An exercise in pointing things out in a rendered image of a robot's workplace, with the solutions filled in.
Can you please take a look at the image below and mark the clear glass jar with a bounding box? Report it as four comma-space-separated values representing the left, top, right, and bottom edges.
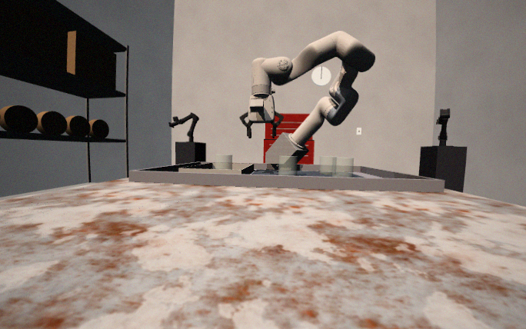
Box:
319, 156, 336, 174
278, 156, 298, 176
332, 158, 354, 178
215, 155, 232, 170

